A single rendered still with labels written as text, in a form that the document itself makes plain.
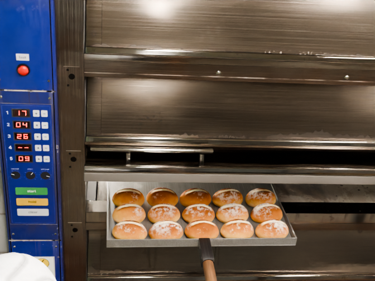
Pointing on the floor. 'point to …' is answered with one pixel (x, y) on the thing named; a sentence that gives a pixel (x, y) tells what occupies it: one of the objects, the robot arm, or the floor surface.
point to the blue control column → (9, 73)
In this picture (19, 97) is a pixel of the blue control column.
